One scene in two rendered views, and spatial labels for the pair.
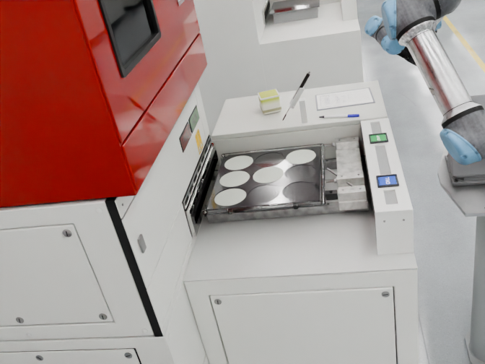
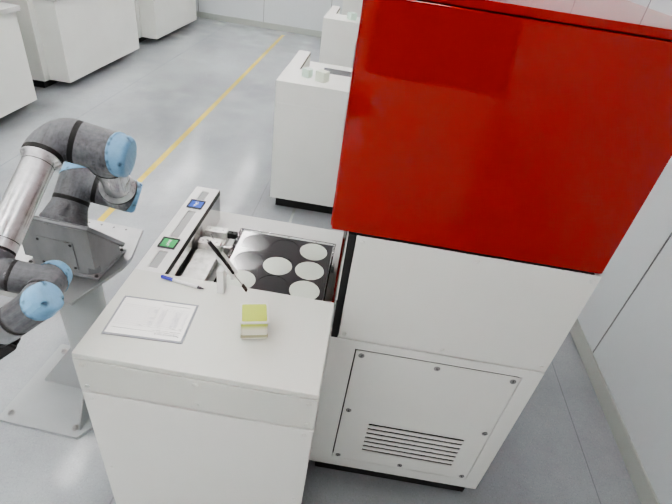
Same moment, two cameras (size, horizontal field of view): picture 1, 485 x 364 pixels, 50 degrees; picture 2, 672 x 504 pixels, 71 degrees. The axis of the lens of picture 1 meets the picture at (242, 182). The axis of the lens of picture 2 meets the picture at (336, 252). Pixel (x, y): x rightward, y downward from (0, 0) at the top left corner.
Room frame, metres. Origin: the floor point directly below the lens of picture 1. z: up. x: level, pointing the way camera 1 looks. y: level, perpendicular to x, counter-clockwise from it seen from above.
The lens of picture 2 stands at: (2.78, -0.17, 1.92)
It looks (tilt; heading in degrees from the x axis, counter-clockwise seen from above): 36 degrees down; 168
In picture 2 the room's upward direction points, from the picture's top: 9 degrees clockwise
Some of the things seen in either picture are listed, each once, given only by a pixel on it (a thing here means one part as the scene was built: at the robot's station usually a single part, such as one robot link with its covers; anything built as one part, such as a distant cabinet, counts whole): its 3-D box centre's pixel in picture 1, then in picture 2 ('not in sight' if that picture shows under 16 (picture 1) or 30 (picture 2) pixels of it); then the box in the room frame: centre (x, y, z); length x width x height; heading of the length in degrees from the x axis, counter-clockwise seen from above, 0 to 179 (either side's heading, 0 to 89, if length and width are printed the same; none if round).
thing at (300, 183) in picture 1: (266, 176); (278, 266); (1.49, -0.08, 0.90); 0.34 x 0.34 x 0.01; 77
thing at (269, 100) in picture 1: (269, 102); (254, 321); (1.86, -0.16, 1.00); 0.07 x 0.07 x 0.07; 2
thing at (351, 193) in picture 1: (351, 193); (217, 232); (1.29, -0.31, 0.89); 0.08 x 0.03 x 0.03; 77
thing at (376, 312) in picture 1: (315, 273); (241, 370); (1.54, -0.20, 0.41); 0.97 x 0.64 x 0.82; 167
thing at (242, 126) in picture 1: (300, 123); (216, 343); (1.84, -0.26, 0.89); 0.62 x 0.35 x 0.14; 77
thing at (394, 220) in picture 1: (383, 178); (184, 239); (1.34, -0.42, 0.89); 0.55 x 0.09 x 0.14; 167
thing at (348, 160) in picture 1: (350, 174); (203, 263); (1.44, -0.34, 0.87); 0.36 x 0.08 x 0.03; 167
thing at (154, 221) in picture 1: (179, 180); (351, 218); (1.35, 0.18, 1.02); 0.82 x 0.03 x 0.40; 167
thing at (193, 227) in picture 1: (204, 185); (338, 274); (1.52, 0.13, 0.89); 0.44 x 0.02 x 0.10; 167
